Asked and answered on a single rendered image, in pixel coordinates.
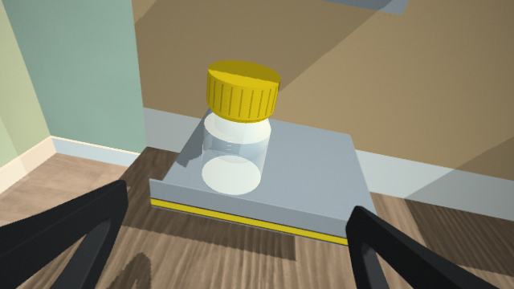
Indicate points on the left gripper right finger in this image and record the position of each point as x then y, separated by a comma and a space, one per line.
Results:
422, 268

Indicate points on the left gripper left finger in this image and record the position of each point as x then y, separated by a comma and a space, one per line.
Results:
28, 245

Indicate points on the clear bottle with yellow cap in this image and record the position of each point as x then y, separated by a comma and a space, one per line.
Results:
241, 96

